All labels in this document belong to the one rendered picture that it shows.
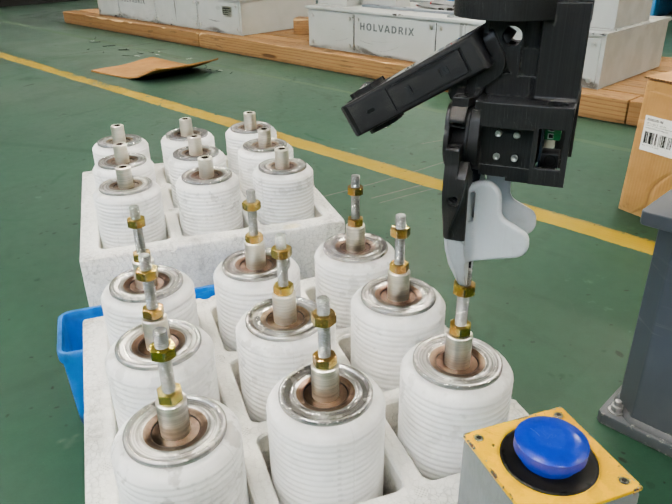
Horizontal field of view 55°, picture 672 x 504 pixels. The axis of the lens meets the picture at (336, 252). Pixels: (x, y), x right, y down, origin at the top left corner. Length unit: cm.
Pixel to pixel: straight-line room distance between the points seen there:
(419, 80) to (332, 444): 27
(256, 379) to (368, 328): 12
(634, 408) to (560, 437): 53
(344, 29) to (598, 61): 118
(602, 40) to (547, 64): 197
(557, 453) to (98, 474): 38
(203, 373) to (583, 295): 79
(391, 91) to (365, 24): 253
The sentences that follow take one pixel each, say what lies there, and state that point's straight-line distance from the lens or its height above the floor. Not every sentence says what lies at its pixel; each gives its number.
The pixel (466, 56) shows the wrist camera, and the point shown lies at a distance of 44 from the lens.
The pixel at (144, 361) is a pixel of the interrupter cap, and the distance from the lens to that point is 58.
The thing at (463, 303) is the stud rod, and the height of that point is 31.
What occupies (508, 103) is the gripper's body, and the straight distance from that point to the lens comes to 43.
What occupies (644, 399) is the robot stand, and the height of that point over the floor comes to 6.
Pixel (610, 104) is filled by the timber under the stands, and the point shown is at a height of 6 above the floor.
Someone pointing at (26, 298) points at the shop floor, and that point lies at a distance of 128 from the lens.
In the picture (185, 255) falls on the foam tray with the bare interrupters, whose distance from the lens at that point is 96.
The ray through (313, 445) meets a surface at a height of 24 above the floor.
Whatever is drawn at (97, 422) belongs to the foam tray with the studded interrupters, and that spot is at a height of 18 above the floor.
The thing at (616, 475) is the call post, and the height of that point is 31.
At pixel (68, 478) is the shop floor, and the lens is 88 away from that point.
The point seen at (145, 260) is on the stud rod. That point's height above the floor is 34.
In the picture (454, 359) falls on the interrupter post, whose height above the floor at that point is 26.
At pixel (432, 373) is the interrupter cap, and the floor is 25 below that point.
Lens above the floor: 58
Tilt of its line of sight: 27 degrees down
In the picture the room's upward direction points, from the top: 1 degrees counter-clockwise
